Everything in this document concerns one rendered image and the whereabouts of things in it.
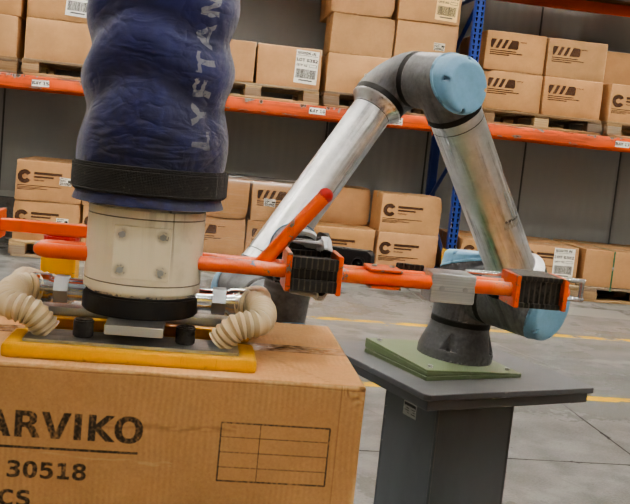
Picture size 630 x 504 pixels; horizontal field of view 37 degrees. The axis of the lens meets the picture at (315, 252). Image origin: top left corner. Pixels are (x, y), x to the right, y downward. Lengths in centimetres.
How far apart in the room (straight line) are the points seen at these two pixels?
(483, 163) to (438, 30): 694
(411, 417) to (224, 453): 113
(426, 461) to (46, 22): 689
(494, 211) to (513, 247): 11
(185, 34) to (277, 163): 860
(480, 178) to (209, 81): 83
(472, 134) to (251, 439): 90
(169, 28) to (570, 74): 811
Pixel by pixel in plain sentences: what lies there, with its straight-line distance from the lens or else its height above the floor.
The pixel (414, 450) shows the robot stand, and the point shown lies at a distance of 236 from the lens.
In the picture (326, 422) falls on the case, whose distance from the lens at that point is 129.
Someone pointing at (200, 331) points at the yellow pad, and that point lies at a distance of 146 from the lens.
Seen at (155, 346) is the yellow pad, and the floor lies 97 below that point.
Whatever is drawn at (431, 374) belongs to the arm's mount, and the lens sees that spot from 219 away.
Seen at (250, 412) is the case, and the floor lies 90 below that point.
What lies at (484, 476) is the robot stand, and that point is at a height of 49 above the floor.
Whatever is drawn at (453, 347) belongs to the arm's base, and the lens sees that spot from 231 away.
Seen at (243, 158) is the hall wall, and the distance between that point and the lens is 986.
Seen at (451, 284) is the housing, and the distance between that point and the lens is 143.
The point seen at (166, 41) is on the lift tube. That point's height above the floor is 138.
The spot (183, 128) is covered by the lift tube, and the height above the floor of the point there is 127.
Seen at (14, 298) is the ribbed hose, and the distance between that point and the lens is 132.
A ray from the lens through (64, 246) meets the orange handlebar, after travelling 138.
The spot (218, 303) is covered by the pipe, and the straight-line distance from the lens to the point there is 139.
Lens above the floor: 127
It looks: 7 degrees down
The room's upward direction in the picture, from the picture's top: 6 degrees clockwise
